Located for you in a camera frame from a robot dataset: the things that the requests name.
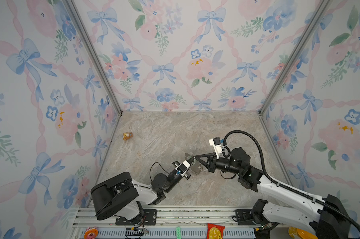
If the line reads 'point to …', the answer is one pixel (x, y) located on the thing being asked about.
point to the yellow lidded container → (294, 232)
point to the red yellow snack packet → (214, 231)
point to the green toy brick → (178, 232)
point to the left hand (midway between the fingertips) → (193, 156)
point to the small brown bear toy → (127, 135)
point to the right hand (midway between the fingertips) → (196, 158)
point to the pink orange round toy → (91, 233)
